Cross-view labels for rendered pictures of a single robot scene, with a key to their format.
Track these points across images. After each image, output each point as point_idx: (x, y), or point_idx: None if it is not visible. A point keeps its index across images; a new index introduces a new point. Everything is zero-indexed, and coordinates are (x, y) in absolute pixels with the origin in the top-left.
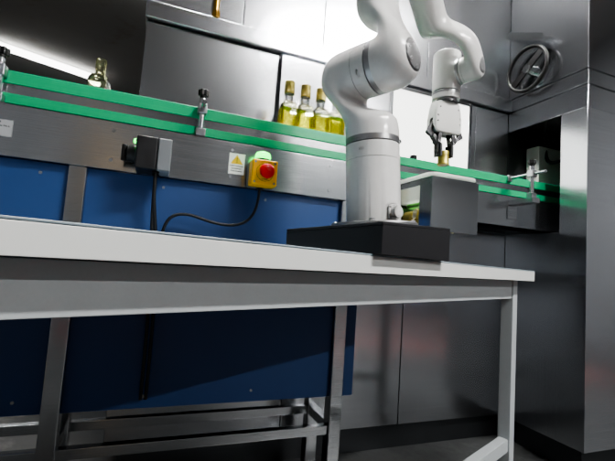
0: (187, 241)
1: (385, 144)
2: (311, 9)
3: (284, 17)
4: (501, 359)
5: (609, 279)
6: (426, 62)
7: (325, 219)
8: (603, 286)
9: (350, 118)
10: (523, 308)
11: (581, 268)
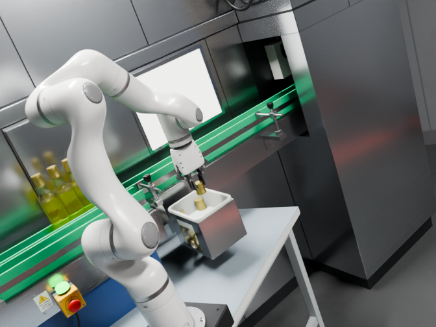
0: None
1: (161, 297)
2: (2, 60)
3: None
4: (295, 274)
5: (354, 159)
6: (140, 30)
7: None
8: (351, 167)
9: (126, 287)
10: (304, 191)
11: (332, 165)
